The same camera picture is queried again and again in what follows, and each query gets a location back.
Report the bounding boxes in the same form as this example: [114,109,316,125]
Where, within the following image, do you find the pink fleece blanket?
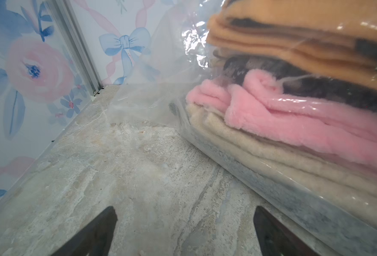
[186,68,377,175]

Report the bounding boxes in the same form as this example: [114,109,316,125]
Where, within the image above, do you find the cream fleece blanket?
[186,104,377,227]

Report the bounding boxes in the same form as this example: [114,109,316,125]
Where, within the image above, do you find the orange cartoon print blanket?
[207,1,377,113]

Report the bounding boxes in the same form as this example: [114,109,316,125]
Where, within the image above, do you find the left rear aluminium corner post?
[47,0,104,96]

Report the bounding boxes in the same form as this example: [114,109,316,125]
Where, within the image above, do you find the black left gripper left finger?
[53,206,118,256]

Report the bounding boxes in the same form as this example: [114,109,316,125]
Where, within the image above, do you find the clear plastic vacuum bag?
[110,1,377,256]

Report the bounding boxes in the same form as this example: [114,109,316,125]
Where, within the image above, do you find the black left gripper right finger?
[253,206,319,256]

